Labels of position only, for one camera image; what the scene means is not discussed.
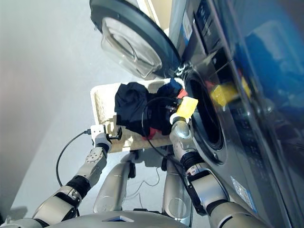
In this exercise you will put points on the yellow cloth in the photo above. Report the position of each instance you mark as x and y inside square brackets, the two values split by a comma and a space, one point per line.
[187, 107]

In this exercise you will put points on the dark navy garment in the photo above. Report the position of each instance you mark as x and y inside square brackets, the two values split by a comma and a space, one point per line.
[156, 114]

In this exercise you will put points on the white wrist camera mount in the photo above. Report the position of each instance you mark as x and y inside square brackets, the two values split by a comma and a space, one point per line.
[98, 133]
[174, 118]

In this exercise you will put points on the pale woven laundry basket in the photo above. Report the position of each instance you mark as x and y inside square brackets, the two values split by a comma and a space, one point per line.
[102, 104]

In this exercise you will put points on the dark glossy control panel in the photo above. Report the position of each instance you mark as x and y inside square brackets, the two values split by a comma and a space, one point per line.
[209, 28]

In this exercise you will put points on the white label sticker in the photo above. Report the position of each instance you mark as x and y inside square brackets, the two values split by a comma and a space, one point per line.
[244, 194]

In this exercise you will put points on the blue garment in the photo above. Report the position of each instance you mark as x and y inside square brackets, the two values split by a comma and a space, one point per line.
[175, 83]

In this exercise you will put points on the black garment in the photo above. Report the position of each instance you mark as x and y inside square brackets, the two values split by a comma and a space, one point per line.
[130, 104]

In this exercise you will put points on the red garment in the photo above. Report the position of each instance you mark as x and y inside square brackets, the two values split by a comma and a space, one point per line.
[152, 133]

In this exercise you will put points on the silver robot torso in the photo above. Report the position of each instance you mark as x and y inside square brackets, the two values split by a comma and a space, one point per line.
[107, 219]

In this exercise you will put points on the round washing machine door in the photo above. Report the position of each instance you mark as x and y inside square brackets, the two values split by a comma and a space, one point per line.
[142, 31]

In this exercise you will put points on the white garment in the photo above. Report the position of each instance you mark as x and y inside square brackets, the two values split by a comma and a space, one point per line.
[182, 83]

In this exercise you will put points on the grey washing machine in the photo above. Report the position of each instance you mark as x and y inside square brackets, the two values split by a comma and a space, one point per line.
[249, 118]

